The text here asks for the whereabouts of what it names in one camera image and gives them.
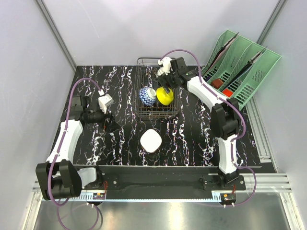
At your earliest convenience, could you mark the yellow green bowl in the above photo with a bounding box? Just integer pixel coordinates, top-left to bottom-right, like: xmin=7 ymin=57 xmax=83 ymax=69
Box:
xmin=156 ymin=87 xmax=174 ymax=106

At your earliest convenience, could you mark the black folder in organizer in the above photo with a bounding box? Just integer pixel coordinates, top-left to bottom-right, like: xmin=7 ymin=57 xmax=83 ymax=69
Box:
xmin=204 ymin=32 xmax=239 ymax=76

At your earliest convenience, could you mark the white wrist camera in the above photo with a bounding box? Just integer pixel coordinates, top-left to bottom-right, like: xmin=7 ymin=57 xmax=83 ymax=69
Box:
xmin=98 ymin=90 xmax=114 ymax=114
xmin=157 ymin=57 xmax=172 ymax=77

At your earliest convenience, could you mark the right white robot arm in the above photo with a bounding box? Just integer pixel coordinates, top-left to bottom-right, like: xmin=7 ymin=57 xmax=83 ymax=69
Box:
xmin=156 ymin=57 xmax=242 ymax=190

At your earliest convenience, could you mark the red patterned bowl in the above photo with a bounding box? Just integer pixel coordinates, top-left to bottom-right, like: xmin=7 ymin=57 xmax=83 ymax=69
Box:
xmin=139 ymin=87 xmax=157 ymax=106

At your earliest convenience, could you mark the brown block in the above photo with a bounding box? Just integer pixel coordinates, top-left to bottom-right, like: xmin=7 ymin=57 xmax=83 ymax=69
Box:
xmin=211 ymin=78 xmax=224 ymax=89

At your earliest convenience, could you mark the white square green bowl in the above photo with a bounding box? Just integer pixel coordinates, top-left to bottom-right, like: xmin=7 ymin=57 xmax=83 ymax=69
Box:
xmin=140 ymin=129 xmax=162 ymax=153

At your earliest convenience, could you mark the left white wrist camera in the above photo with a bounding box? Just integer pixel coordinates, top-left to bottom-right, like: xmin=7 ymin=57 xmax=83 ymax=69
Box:
xmin=98 ymin=90 xmax=114 ymax=114

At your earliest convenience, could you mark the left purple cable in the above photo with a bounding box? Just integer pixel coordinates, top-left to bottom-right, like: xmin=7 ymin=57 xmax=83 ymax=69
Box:
xmin=47 ymin=78 xmax=104 ymax=228

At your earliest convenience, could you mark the red block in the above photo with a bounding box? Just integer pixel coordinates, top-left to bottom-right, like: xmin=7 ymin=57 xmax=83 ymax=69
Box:
xmin=222 ymin=89 xmax=234 ymax=98

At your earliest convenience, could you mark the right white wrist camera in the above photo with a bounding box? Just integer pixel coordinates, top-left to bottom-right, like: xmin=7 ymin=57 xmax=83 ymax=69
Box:
xmin=157 ymin=57 xmax=172 ymax=77

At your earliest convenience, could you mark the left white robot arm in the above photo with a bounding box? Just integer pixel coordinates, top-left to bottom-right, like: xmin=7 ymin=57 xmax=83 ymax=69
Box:
xmin=35 ymin=94 xmax=120 ymax=200

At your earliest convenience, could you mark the green file organizer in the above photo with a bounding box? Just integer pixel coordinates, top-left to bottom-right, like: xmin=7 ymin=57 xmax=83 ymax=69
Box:
xmin=201 ymin=30 xmax=281 ymax=109

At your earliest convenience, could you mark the wire dish rack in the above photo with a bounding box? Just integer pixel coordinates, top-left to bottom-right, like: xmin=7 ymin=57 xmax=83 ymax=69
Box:
xmin=133 ymin=57 xmax=180 ymax=120

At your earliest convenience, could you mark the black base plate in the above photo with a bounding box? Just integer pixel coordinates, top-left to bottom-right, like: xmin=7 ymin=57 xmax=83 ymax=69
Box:
xmin=71 ymin=165 xmax=247 ymax=199

